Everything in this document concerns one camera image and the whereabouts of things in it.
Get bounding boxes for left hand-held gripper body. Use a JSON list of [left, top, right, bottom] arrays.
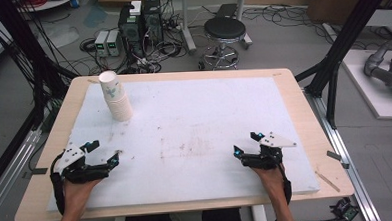
[[53, 141, 111, 185]]

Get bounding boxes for black computer tower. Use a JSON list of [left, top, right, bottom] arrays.
[[141, 0, 165, 45], [116, 4, 147, 59]]

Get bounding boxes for small white box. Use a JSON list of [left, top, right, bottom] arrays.
[[128, 0, 144, 17]]

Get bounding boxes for aluminium floor rail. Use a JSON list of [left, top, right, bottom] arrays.
[[0, 128, 47, 221], [303, 86, 383, 221]]

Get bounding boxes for white round table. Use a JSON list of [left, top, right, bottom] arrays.
[[16, 0, 77, 13]]

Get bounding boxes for black metal frame post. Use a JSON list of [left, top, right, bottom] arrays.
[[291, 0, 392, 131], [0, 0, 82, 107]]

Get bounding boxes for white metal stand leg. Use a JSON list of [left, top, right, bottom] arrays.
[[178, 0, 199, 56], [234, 0, 254, 51]]

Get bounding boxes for brown cardboard box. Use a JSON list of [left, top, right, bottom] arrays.
[[306, 0, 392, 28]]

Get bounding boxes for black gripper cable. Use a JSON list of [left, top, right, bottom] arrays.
[[48, 152, 68, 217], [278, 161, 293, 205]]

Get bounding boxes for white foam mat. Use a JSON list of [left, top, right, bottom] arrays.
[[41, 72, 322, 212]]

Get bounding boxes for green circuit board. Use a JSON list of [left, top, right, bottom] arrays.
[[330, 197, 360, 221]]

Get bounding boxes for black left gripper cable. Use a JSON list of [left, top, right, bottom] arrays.
[[48, 152, 68, 217]]

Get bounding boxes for black flat stand base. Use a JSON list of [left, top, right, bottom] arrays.
[[213, 3, 240, 22]]

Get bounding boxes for grey bench power supply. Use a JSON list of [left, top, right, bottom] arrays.
[[105, 29, 123, 58], [93, 29, 112, 58]]

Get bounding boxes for white floor board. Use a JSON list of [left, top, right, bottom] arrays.
[[341, 47, 392, 123]]

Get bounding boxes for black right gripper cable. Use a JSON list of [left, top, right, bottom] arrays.
[[278, 161, 293, 205]]

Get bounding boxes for person's right hand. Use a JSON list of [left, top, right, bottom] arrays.
[[250, 165, 288, 203]]

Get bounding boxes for black round stool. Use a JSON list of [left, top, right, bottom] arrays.
[[197, 15, 250, 71]]

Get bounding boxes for tangle of floor cables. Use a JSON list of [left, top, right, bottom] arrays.
[[77, 9, 203, 78]]

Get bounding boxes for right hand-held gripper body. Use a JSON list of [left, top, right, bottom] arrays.
[[239, 130, 299, 172]]

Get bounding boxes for person's left hand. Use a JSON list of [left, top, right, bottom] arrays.
[[62, 178, 104, 211]]

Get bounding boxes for stack of white paper cups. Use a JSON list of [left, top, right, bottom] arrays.
[[97, 69, 134, 124]]

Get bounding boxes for thin wooden stick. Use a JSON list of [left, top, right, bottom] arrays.
[[314, 168, 342, 194]]

